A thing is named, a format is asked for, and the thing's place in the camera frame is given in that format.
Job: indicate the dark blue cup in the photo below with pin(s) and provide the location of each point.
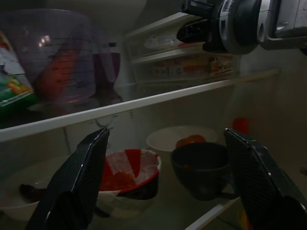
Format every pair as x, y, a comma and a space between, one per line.
199, 172

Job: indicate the red tomato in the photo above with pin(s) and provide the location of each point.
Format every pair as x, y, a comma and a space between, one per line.
192, 140

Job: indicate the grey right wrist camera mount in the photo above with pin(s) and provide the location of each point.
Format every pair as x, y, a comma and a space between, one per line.
199, 6

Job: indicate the red white paper bowl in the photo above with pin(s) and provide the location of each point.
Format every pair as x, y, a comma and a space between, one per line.
129, 167

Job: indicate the clear purple measuring jug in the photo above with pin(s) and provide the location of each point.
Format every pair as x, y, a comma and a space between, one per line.
48, 43

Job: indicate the orange red food item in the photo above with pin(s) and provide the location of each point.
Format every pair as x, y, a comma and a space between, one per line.
60, 72

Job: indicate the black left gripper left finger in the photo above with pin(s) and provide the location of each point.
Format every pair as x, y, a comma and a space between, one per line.
76, 182

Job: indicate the red sauce bottle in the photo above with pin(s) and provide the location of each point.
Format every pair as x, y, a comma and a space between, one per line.
240, 124

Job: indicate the green snack bag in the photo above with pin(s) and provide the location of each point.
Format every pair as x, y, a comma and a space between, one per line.
14, 91

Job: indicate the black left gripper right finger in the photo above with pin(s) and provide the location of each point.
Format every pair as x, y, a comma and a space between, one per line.
261, 187

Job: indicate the blue grey fridge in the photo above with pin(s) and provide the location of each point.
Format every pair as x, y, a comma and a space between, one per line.
263, 95

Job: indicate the white rail fridge shelf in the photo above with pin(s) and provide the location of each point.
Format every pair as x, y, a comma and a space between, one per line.
144, 103
208, 215

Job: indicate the clear fridge door bin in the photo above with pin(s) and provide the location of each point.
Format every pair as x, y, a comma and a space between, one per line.
156, 43
180, 69

